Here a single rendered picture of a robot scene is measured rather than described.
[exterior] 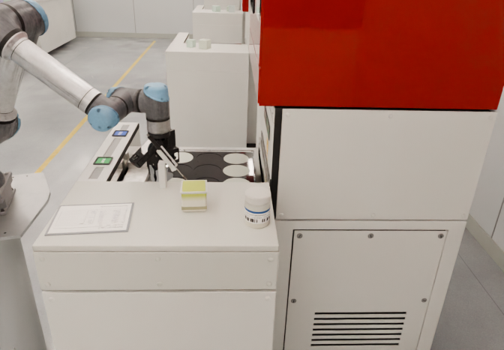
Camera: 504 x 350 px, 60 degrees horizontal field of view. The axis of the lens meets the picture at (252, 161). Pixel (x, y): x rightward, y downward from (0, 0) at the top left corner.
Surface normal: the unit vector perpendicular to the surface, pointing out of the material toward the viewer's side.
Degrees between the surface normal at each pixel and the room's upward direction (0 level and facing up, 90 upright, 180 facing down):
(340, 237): 90
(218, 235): 0
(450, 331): 0
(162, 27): 90
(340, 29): 90
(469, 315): 0
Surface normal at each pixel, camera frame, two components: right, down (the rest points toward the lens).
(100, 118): -0.18, 0.46
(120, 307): 0.04, 0.43
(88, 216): 0.03, -0.90
